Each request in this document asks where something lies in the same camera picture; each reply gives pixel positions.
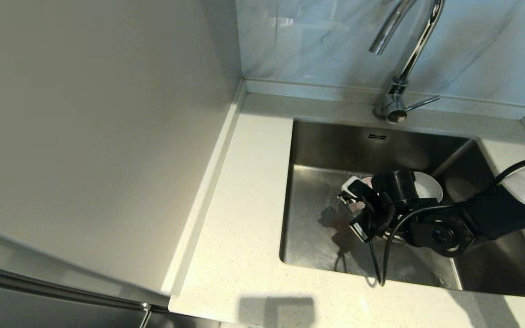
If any small pink bowl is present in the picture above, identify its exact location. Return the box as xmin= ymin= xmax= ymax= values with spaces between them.
xmin=342 ymin=177 xmax=375 ymax=215

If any small grey bowl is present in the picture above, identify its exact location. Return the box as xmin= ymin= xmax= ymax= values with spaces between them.
xmin=412 ymin=172 xmax=444 ymax=204

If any thin chrome faucet lever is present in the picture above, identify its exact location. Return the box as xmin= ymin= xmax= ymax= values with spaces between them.
xmin=404 ymin=96 xmax=441 ymax=113

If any stainless steel sink basin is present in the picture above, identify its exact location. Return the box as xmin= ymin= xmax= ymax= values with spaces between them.
xmin=279 ymin=118 xmax=525 ymax=299

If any chrome gooseneck faucet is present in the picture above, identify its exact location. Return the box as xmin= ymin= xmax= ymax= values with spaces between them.
xmin=368 ymin=0 xmax=445 ymax=124

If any tall grey refrigerator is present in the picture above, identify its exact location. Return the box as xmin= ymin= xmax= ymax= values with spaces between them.
xmin=0 ymin=0 xmax=245 ymax=328

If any black camera cable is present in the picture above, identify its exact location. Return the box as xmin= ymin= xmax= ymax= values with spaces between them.
xmin=367 ymin=155 xmax=525 ymax=287

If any steel refrigerator door handle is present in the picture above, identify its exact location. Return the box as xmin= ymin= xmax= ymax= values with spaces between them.
xmin=139 ymin=302 xmax=154 ymax=328

